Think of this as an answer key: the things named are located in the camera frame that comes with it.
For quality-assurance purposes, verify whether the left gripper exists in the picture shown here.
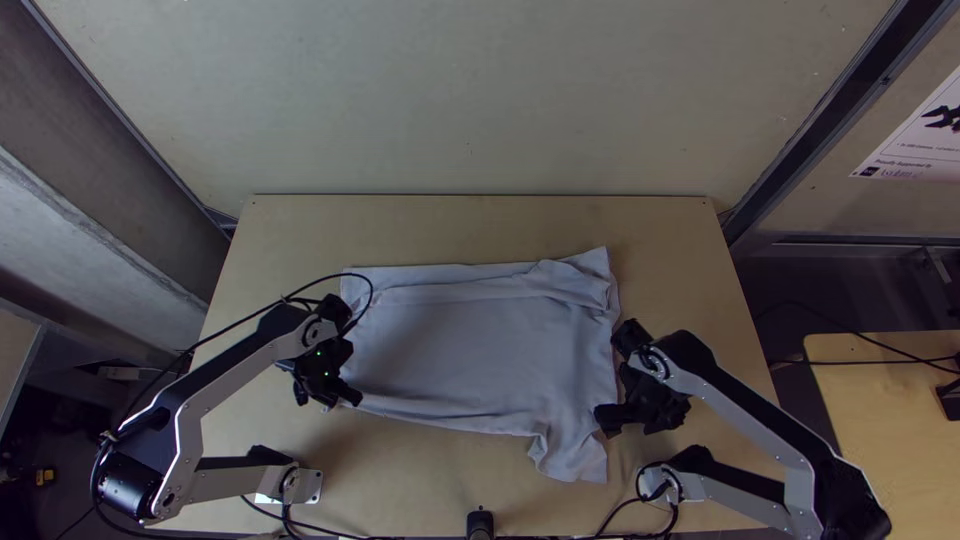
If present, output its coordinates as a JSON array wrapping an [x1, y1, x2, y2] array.
[[292, 359, 365, 411]]

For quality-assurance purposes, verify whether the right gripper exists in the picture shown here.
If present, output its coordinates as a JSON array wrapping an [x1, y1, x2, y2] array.
[[593, 365, 693, 441]]

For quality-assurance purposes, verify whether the grey t-shirt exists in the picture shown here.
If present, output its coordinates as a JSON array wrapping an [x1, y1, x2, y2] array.
[[337, 245, 624, 485]]

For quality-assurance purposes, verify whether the pale wooden desk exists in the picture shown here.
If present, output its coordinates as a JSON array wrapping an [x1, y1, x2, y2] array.
[[803, 329, 960, 540]]

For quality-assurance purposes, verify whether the black stand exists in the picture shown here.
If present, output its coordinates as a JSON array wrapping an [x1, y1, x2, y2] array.
[[936, 377, 960, 422]]

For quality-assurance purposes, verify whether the white printed poster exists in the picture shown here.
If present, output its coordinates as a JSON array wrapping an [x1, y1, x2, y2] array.
[[848, 65, 960, 184]]

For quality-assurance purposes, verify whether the black cable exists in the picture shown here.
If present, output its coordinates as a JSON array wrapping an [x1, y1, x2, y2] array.
[[592, 460, 681, 540], [239, 494, 376, 540], [752, 299, 960, 376], [112, 272, 375, 423]]

